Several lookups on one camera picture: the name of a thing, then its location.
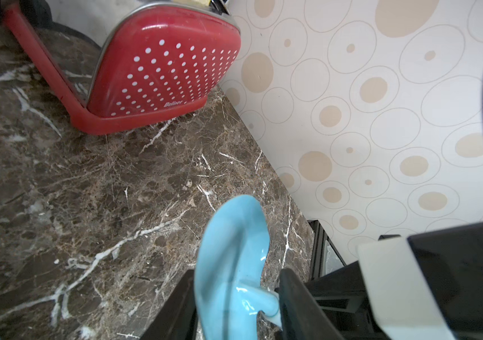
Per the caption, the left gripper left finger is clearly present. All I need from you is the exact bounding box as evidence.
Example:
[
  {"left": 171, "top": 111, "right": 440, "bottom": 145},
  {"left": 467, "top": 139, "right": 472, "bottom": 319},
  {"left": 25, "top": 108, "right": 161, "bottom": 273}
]
[{"left": 140, "top": 269, "right": 198, "bottom": 340}]

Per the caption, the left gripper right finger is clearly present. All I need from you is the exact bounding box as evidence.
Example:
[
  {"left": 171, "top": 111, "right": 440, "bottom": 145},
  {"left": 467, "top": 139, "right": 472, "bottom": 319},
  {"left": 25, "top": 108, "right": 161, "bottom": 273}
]
[{"left": 278, "top": 269, "right": 344, "bottom": 340}]

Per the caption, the light blue shovel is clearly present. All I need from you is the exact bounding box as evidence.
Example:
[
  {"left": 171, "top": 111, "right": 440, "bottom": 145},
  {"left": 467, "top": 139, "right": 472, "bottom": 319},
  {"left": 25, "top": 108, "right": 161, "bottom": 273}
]
[{"left": 194, "top": 195, "right": 282, "bottom": 339}]

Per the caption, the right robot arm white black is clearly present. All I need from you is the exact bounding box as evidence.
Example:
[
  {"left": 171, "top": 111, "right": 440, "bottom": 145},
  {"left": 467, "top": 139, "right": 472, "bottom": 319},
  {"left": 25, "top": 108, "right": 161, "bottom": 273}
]
[{"left": 306, "top": 222, "right": 483, "bottom": 339}]

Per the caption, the red polka dot toaster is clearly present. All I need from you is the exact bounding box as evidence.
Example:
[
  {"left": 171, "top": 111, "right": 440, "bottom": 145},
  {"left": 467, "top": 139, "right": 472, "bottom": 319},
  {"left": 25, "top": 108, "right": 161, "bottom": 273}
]
[{"left": 3, "top": 1, "right": 241, "bottom": 135}]

